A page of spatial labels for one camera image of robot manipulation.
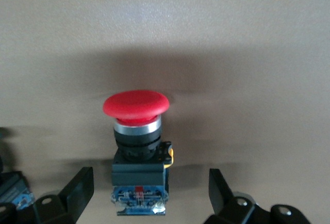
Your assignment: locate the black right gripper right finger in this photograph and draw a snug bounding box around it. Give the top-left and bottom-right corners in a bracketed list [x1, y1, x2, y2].
[205, 168, 313, 224]

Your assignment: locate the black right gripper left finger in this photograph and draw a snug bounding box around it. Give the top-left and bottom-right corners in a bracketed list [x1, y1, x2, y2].
[0, 167, 94, 224]

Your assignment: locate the red mushroom push button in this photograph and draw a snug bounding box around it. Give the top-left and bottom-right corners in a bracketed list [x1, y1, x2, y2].
[103, 90, 174, 217]

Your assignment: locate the green mushroom push button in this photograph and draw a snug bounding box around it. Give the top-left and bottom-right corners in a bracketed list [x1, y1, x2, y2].
[0, 127, 36, 211]

